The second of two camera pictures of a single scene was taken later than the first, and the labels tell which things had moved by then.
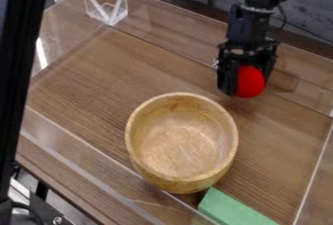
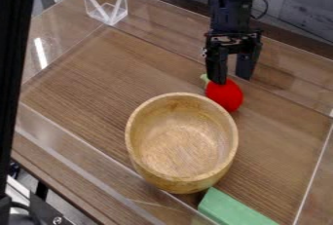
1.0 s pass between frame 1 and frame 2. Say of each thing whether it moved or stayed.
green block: stayed
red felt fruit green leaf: moved
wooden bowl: stayed
